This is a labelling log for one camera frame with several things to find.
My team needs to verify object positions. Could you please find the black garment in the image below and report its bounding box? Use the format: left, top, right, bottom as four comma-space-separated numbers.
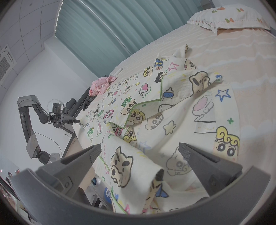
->
82, 95, 94, 110

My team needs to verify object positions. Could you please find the bed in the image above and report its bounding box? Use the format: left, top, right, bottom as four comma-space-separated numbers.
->
61, 6, 276, 210

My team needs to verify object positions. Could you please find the white ceiling air vent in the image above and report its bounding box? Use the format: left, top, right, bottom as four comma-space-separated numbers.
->
0, 45, 17, 88

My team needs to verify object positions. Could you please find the blue-green curtain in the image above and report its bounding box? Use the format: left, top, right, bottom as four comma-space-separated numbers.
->
55, 0, 157, 56
65, 0, 205, 42

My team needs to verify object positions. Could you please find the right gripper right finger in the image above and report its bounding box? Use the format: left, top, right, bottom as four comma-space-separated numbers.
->
178, 142, 243, 196

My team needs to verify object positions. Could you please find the white printed pillow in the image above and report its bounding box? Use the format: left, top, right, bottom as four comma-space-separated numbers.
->
187, 5, 271, 36

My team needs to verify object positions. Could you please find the white printed pyjama top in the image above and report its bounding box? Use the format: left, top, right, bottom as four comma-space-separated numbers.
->
72, 45, 240, 215

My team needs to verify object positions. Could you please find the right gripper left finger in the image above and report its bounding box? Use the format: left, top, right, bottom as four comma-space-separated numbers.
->
36, 144, 102, 197

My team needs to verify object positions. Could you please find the pink garment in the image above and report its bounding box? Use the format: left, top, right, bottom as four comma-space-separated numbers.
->
89, 76, 118, 97

